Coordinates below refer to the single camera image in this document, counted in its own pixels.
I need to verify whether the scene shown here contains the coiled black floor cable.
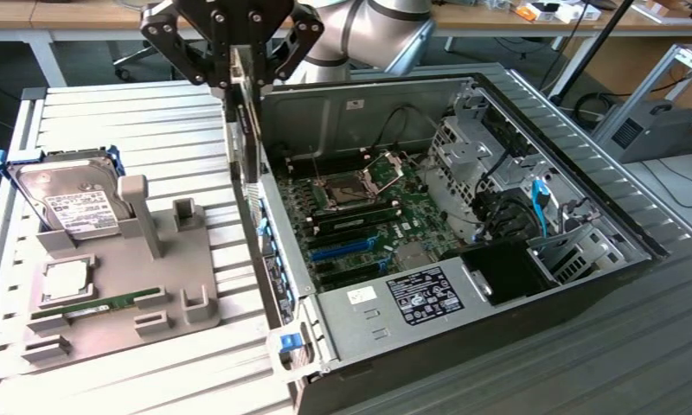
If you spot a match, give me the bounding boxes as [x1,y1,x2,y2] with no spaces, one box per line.
[572,92,620,130]

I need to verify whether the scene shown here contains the blue expansion slot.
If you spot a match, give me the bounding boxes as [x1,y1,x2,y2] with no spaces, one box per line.
[308,239,385,263]

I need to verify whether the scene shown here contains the grey power supply unit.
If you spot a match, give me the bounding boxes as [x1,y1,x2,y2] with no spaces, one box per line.
[315,257,497,365]

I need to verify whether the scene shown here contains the green RAM stick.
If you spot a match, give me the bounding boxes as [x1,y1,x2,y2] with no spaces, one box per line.
[33,288,162,323]

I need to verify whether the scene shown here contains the blue wire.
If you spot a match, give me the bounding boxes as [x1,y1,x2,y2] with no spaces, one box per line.
[528,179,555,239]

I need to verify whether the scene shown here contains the aluminium profile frame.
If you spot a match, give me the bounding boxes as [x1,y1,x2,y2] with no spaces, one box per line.
[591,42,692,139]

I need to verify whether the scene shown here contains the blue case latch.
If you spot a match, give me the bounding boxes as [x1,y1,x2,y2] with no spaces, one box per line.
[273,332,303,354]

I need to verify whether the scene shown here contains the metal socket cover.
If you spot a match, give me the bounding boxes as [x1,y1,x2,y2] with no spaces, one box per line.
[361,150,408,195]

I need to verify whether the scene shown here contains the orange and white box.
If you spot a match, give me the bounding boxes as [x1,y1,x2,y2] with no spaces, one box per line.
[509,2,559,22]

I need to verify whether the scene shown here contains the silver perforated disk bay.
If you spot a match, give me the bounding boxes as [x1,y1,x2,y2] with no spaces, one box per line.
[524,224,653,285]

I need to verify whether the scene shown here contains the black office chair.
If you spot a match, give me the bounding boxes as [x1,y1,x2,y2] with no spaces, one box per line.
[113,41,180,81]

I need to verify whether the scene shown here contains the grey machine box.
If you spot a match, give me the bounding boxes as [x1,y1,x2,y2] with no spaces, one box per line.
[608,99,692,164]

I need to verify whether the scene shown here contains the thin black cable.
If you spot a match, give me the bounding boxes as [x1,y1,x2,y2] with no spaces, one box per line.
[639,156,692,209]

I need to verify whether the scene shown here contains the green motherboard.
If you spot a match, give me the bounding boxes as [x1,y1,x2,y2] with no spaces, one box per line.
[273,146,464,295]

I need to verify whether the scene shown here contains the long wooden desk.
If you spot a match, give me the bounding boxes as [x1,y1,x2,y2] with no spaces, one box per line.
[0,0,209,87]

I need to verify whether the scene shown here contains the black RAM stick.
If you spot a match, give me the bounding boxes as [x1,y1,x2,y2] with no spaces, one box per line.
[309,202,403,237]

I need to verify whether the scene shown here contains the grey plastic parts rack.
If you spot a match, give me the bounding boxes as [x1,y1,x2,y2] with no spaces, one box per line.
[16,173,224,377]

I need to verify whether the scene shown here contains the black wire loop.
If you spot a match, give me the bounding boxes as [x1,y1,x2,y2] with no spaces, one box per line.
[377,105,440,152]

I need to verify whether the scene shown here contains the open black PC case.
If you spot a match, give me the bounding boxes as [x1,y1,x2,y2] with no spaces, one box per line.
[221,71,671,415]

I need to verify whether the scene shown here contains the white box on desk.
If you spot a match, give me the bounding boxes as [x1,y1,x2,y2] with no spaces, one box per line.
[552,3,603,23]

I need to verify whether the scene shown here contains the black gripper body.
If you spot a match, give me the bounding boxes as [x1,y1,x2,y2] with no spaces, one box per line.
[172,0,296,49]

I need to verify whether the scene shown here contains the silver CPU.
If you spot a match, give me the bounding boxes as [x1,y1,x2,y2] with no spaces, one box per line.
[40,262,90,303]

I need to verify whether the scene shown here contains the black expansion slot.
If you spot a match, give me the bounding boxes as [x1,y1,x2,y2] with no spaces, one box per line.
[316,260,395,287]

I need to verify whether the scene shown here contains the hard disk in blue carrier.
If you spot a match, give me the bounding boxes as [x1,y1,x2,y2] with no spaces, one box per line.
[0,144,138,243]

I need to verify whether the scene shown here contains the black wire bundle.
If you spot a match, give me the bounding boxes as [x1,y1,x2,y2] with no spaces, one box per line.
[472,189,541,246]

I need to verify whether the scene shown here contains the CPU socket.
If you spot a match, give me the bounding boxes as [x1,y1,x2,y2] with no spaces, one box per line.
[316,172,383,213]

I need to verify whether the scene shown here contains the black tripod pole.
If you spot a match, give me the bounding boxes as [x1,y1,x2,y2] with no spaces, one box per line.
[547,0,636,105]

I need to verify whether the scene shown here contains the wooden desk with clutter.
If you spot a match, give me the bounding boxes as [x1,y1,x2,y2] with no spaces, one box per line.
[432,0,692,103]

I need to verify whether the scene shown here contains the graphics card with metal bracket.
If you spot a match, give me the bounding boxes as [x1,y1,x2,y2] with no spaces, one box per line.
[226,45,268,186]

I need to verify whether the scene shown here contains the socket locking lever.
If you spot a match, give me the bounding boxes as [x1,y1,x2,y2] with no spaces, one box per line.
[309,144,325,188]

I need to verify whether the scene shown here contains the silver disk bay cage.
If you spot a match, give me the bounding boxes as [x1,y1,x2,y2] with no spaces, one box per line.
[425,114,497,244]

